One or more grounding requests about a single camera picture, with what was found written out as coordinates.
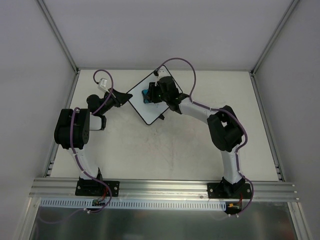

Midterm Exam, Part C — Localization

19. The blue whiteboard eraser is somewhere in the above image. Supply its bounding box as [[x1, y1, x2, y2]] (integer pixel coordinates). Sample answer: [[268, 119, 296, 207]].
[[141, 89, 150, 104]]

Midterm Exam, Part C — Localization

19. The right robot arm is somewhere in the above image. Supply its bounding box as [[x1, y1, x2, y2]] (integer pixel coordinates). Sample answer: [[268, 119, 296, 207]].
[[142, 76, 245, 198]]

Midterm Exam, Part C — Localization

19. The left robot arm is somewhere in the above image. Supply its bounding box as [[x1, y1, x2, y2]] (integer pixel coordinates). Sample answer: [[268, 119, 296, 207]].
[[54, 88, 133, 195]]

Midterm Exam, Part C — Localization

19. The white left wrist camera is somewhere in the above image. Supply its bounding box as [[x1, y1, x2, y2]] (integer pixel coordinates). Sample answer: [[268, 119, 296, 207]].
[[98, 78, 108, 93]]

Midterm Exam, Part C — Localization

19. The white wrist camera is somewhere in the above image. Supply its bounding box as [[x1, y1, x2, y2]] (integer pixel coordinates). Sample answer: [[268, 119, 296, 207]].
[[153, 68, 170, 79], [98, 78, 108, 93]]

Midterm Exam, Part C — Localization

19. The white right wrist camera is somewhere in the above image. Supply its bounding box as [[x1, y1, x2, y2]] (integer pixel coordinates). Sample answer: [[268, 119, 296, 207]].
[[153, 68, 170, 79]]

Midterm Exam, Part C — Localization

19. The left table edge rail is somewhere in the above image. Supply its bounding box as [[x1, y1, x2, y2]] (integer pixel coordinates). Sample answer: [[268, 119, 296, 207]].
[[42, 70, 80, 178]]

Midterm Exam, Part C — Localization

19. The table edge rail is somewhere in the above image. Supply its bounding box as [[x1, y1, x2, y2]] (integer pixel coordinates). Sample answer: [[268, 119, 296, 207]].
[[42, 70, 80, 178], [249, 72, 286, 182]]

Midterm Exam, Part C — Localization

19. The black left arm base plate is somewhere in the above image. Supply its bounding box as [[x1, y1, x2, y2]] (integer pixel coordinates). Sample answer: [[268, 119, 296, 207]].
[[75, 178, 120, 197]]

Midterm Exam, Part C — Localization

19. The left aluminium frame post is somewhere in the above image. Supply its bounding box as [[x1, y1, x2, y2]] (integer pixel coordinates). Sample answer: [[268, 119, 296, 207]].
[[35, 0, 79, 74]]

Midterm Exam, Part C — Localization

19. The aluminium frame post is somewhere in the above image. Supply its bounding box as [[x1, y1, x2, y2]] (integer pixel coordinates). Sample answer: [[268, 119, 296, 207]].
[[250, 0, 300, 77], [35, 0, 79, 74]]

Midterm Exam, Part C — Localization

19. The right table edge rail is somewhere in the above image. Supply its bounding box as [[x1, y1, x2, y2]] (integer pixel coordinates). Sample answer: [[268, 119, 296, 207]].
[[249, 72, 286, 182]]

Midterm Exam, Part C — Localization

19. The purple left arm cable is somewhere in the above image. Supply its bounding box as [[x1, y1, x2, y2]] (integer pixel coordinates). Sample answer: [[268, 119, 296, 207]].
[[37, 69, 115, 225]]

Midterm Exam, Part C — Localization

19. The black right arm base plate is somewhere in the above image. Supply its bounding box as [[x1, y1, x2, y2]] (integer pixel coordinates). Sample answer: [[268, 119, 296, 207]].
[[206, 182, 253, 200]]

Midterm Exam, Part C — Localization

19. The aluminium mounting rail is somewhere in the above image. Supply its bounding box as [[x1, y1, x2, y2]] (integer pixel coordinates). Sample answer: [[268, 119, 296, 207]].
[[29, 177, 301, 202]]

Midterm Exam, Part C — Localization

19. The white slotted cable duct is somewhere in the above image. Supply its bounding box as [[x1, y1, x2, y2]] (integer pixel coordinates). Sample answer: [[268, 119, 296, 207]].
[[39, 198, 227, 212]]

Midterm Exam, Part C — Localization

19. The right aluminium frame post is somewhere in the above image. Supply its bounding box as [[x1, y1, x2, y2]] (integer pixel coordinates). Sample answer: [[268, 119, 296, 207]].
[[250, 0, 300, 77]]

